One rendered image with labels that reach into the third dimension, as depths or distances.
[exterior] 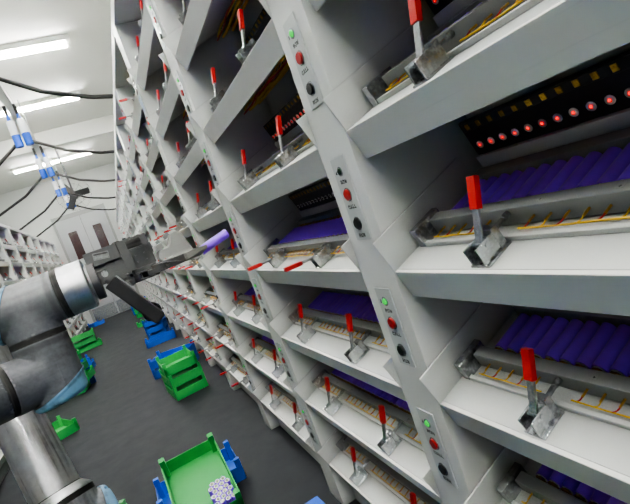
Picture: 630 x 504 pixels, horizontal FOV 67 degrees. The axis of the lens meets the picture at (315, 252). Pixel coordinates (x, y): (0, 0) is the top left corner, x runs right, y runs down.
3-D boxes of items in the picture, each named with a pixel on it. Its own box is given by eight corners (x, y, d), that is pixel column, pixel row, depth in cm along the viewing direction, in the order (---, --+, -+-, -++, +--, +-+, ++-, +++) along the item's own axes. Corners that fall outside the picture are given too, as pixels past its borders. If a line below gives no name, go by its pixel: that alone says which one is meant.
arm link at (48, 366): (17, 422, 81) (-13, 356, 81) (84, 389, 89) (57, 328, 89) (29, 423, 74) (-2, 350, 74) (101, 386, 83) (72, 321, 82)
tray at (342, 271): (378, 293, 74) (341, 247, 72) (266, 282, 130) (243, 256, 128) (455, 210, 80) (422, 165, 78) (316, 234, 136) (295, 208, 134)
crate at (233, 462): (165, 525, 159) (156, 504, 159) (160, 498, 178) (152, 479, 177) (246, 477, 170) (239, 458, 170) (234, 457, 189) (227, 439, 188)
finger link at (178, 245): (199, 222, 89) (150, 240, 87) (210, 251, 90) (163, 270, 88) (197, 223, 92) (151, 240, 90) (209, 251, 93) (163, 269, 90)
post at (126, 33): (271, 430, 201) (110, 15, 182) (265, 423, 210) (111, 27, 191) (312, 407, 209) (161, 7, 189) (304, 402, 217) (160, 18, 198)
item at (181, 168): (207, 152, 134) (174, 112, 131) (181, 186, 190) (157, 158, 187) (259, 110, 140) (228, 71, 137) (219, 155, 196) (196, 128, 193)
